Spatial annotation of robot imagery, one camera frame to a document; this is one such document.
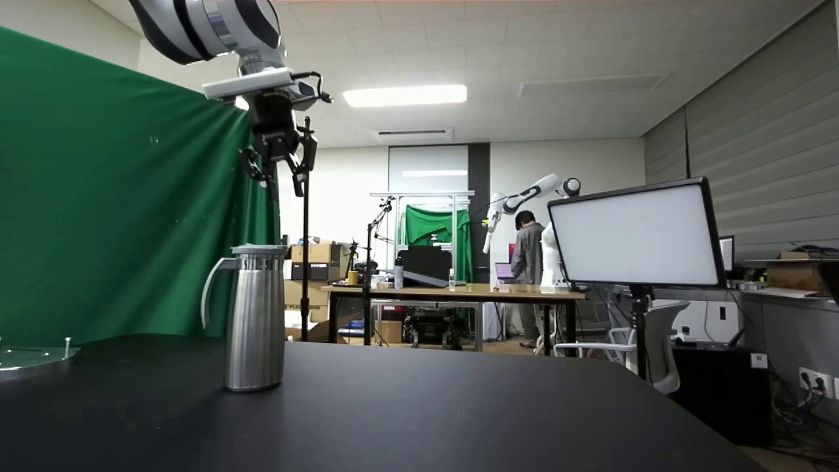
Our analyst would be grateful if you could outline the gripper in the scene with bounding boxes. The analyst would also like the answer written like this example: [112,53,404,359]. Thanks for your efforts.
[239,91,319,201]

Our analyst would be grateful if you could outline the black pole stand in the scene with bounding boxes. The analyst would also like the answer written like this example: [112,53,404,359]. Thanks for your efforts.
[298,116,313,342]

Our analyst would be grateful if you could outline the stack of cardboard boxes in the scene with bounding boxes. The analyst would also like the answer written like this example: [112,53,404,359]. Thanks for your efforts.
[283,241,352,343]

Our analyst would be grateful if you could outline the ceiling air vent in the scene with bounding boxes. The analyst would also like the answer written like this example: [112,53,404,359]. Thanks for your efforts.
[371,126,455,143]

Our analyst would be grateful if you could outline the ceiling light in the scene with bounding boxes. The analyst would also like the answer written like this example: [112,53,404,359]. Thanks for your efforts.
[341,84,468,109]

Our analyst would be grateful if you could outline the whiteboard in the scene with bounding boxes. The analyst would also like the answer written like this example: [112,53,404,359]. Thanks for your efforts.
[387,145,470,195]

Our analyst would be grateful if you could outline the black stand with boom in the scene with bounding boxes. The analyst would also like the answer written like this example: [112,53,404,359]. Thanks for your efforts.
[362,195,396,347]

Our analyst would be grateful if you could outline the stainless steel flask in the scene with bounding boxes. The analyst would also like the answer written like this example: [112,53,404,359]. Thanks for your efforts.
[200,245,290,393]

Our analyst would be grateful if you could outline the green backdrop cloth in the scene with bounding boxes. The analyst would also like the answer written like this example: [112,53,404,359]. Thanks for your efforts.
[0,26,282,349]

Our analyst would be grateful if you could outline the black box on table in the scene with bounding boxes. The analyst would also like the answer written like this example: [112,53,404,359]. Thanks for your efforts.
[397,245,454,288]

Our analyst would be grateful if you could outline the wooden table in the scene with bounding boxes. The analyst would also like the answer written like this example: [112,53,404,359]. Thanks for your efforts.
[321,283,586,359]

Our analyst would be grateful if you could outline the wheeled machine under table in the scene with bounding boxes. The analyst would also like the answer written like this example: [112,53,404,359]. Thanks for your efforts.
[400,307,463,349]

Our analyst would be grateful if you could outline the person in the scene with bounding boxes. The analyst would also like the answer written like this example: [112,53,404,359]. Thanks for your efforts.
[511,210,549,349]

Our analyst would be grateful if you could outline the light panel on stand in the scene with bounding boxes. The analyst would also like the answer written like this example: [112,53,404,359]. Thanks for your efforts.
[547,176,728,382]

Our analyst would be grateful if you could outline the white office chair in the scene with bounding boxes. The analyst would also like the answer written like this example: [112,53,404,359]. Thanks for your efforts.
[553,300,692,395]

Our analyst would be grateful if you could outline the window blinds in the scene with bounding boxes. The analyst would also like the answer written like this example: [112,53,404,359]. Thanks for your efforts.
[644,0,839,263]

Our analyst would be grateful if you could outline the black computer case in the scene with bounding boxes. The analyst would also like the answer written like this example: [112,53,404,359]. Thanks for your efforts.
[667,342,773,448]

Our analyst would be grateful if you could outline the cardboard box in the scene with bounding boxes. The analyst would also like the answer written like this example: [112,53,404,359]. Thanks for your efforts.
[766,251,839,294]

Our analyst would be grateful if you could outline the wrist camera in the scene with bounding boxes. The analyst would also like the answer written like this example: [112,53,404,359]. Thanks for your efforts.
[201,67,321,111]

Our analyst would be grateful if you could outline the metal frame rack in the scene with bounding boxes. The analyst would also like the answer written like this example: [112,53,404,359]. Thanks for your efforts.
[370,190,477,286]

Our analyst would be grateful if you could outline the wall socket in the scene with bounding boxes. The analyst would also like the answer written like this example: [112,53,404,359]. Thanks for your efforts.
[798,366,839,400]

